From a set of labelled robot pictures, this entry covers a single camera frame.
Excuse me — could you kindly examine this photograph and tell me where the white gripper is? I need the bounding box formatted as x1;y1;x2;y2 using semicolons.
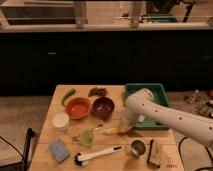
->
118;108;139;134

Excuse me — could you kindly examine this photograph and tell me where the yellow banana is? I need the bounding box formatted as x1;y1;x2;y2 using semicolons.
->
104;126;120;135

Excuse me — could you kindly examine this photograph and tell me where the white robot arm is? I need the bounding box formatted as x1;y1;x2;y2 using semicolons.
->
119;88;213;149

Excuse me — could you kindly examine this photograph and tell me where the metal cup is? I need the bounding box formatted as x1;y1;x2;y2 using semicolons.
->
131;140;146;158

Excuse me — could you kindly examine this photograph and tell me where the white plastic cup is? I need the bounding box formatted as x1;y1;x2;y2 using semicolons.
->
52;113;70;131

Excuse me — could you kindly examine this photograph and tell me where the grey folded cloth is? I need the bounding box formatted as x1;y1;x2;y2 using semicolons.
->
138;115;145;123

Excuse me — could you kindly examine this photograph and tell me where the dark purple bowl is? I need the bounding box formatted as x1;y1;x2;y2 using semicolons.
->
92;97;115;120

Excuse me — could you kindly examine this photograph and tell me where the green measuring scoop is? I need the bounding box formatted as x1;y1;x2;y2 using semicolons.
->
72;124;102;148

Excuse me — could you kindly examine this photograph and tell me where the brown grape bunch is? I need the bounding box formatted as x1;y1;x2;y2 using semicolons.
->
88;87;107;97

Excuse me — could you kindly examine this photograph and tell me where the green plastic tray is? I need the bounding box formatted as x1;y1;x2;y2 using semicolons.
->
125;83;169;130

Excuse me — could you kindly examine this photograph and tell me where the orange bowl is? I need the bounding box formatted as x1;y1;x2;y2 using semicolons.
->
65;97;91;120

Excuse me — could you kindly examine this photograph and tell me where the white dish brush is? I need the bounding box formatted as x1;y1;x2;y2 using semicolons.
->
74;146;123;166

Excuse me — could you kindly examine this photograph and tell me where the green chili pepper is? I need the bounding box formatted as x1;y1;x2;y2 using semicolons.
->
61;89;76;106

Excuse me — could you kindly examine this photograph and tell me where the blue sponge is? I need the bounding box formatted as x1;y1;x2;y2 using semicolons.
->
49;139;70;164

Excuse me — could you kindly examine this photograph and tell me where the black cable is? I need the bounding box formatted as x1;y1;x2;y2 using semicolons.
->
177;135;213;171

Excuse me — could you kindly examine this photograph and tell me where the black chair frame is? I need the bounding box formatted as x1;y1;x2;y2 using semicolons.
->
0;128;35;171

